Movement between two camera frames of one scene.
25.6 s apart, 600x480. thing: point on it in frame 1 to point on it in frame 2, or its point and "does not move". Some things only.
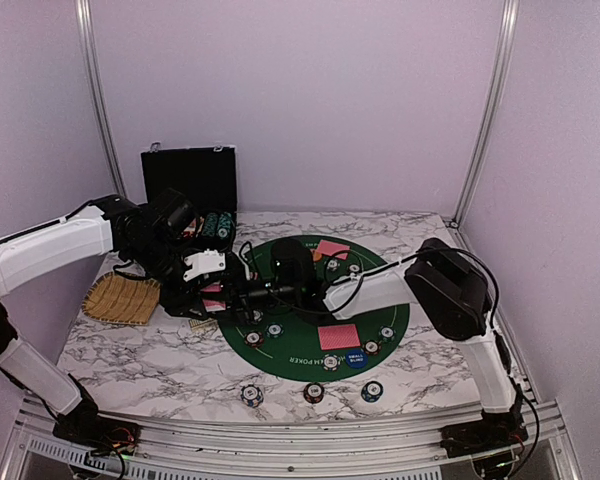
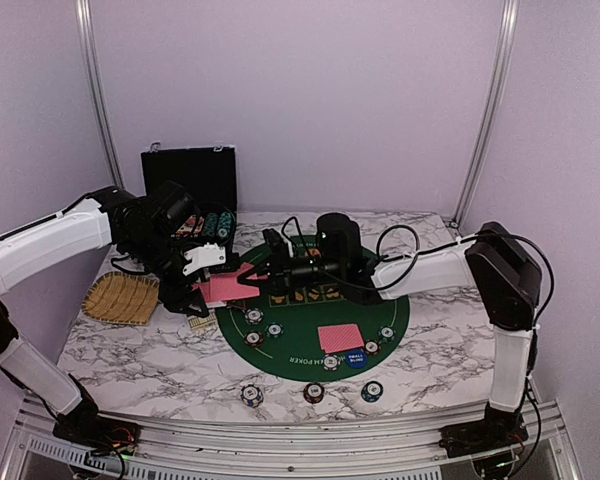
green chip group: [274, 330] does not move
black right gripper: [243, 313] to [280, 279]
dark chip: [372, 347] does not move
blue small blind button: [356, 358] does not move
